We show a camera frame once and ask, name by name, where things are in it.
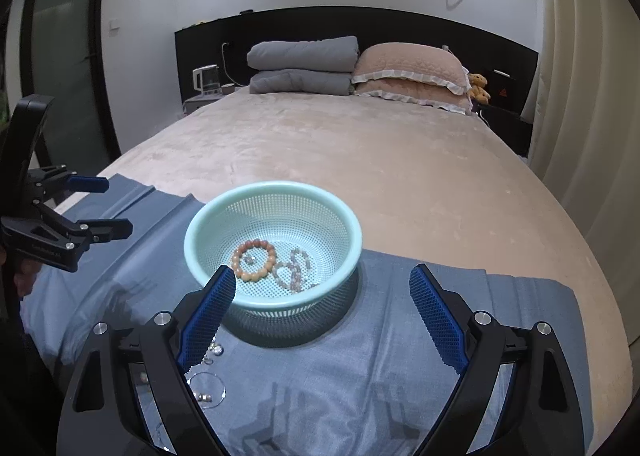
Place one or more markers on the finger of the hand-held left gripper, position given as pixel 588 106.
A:
pixel 87 183
pixel 112 230

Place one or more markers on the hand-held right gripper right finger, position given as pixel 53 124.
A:
pixel 437 321

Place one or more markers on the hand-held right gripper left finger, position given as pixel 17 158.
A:
pixel 207 321

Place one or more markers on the small silver earrings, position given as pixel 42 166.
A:
pixel 216 349

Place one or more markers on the teal plastic mesh basket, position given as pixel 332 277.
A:
pixel 310 216

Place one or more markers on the person's left hand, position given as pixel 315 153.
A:
pixel 25 278

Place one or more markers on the blue cloth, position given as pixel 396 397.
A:
pixel 350 386

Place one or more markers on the grey nightstand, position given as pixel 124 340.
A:
pixel 200 103

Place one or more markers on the frosted glass door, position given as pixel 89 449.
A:
pixel 65 35

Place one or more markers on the white electric kettle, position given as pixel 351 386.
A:
pixel 207 78

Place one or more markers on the white cup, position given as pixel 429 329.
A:
pixel 227 88

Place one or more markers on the black nightstand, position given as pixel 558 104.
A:
pixel 505 128

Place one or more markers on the pink frilled pillow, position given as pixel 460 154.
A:
pixel 410 63
pixel 425 98

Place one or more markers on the brown teddy bear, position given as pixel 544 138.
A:
pixel 478 85

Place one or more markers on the folded grey duvet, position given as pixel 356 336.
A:
pixel 300 55

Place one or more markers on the small white strip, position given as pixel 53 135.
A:
pixel 500 72

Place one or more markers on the black headboard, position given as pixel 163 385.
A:
pixel 300 25

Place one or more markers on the beige curtain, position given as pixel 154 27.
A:
pixel 585 85

